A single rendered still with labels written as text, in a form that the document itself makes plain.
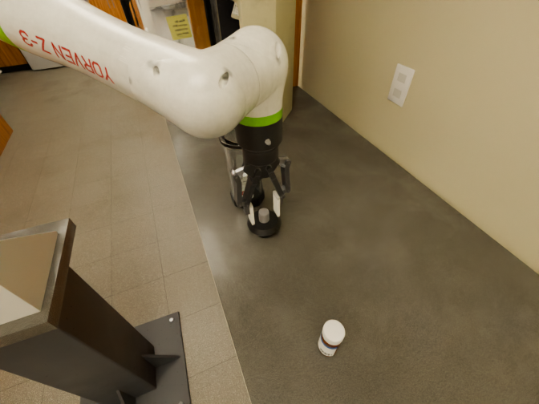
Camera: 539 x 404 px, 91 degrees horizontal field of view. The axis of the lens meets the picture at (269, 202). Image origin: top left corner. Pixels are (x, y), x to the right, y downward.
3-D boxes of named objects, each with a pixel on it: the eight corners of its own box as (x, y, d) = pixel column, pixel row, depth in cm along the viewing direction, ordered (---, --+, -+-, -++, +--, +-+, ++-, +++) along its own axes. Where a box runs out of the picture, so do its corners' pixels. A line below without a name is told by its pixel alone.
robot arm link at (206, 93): (62, -32, 41) (89, 46, 49) (-23, -23, 34) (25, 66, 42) (269, 55, 34) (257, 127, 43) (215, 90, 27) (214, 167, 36)
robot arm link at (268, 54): (301, 21, 41) (241, 15, 45) (261, 42, 33) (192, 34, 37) (297, 107, 51) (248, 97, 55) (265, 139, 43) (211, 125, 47)
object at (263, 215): (273, 212, 78) (273, 195, 73) (286, 234, 72) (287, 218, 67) (243, 220, 75) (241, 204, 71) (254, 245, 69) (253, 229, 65)
